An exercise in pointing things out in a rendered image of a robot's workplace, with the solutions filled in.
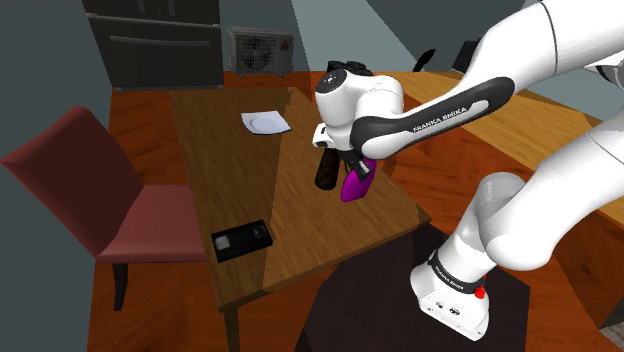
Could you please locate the red upholstered chair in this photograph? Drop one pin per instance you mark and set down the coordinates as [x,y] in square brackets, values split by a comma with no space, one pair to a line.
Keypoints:
[73,185]

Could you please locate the brown wooden table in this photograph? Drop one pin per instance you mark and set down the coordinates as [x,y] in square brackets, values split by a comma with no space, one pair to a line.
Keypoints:
[234,185]

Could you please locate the light wooden table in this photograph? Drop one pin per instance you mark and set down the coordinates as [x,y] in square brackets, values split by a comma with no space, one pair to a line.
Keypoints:
[546,126]

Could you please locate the white square plate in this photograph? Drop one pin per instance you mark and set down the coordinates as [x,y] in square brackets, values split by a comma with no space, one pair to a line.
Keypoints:
[265,123]

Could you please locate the dark refrigerator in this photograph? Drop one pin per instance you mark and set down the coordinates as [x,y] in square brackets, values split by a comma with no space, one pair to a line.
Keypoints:
[156,53]

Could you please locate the dark robot stand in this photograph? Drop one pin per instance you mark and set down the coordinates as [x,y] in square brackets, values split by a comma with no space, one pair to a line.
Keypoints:
[365,302]

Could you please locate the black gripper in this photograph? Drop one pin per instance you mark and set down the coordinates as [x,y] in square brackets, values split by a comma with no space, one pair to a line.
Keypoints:
[326,170]

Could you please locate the black video cassette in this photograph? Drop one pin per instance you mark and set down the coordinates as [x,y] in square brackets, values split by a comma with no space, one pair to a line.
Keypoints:
[242,240]

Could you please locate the purple bottle-shaped object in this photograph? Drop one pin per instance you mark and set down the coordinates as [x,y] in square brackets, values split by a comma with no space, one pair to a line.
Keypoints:
[353,189]

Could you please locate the black slanted object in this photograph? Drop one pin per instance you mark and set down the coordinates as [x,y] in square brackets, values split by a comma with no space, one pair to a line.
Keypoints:
[425,59]

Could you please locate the black box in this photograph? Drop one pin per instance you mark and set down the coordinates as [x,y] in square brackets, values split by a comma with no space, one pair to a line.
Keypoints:
[465,57]

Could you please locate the grey air conditioner unit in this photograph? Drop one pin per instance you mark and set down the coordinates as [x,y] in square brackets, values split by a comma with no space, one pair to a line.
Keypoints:
[258,51]

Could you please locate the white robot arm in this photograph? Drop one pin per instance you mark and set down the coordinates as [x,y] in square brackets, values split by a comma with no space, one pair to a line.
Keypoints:
[536,214]

